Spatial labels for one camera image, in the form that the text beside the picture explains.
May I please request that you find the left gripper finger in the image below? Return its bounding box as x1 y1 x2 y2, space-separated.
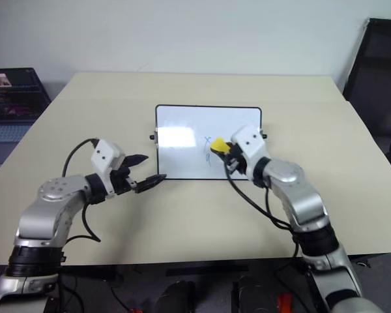
135 173 167 194
124 154 149 169

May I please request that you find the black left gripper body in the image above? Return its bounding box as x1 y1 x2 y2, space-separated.
109 156 138 197

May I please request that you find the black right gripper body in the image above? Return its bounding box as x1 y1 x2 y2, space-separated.
225 143 249 174

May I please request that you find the yellow whiteboard eraser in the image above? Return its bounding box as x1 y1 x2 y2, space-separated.
209 137 231 155

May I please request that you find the black-framed small whiteboard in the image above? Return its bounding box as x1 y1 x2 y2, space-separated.
149 104 269 181

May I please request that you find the dark rounded shape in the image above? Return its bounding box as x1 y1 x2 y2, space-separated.
233 275 278 313
158 279 197 313

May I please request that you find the open laptop computer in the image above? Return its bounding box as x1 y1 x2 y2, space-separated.
0 67 52 145

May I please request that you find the red and black object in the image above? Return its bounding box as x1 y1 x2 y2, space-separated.
278 294 293 313

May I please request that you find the black mesh office chair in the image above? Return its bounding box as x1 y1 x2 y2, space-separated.
341 18 391 140

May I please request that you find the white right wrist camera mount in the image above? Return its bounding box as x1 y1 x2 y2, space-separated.
231 125 271 181

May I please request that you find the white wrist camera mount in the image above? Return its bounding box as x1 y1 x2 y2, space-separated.
91 139 126 198
231 125 271 181

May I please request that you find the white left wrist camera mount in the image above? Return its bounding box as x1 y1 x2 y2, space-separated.
91 139 126 198

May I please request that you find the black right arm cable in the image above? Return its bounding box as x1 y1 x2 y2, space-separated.
224 161 300 261

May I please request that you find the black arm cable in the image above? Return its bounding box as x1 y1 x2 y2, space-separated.
62 138 102 244
224 161 300 261

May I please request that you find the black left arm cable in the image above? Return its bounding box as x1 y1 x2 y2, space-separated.
62 138 102 244

